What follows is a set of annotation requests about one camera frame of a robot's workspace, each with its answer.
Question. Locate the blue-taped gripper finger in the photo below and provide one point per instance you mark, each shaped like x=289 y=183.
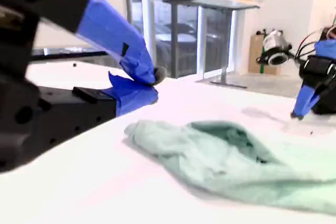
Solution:
x=105 y=24
x=302 y=98
x=314 y=100
x=134 y=95

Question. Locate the tall cardboard box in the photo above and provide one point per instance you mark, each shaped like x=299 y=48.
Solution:
x=254 y=56

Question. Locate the short black camera stalk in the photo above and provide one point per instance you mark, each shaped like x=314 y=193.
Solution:
x=294 y=56

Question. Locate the dark metal rail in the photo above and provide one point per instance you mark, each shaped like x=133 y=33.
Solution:
x=68 y=53

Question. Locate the grey standing desk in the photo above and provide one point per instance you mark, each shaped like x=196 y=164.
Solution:
x=225 y=3

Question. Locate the pale green t-shirt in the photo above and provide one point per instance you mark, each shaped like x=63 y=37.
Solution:
x=223 y=169

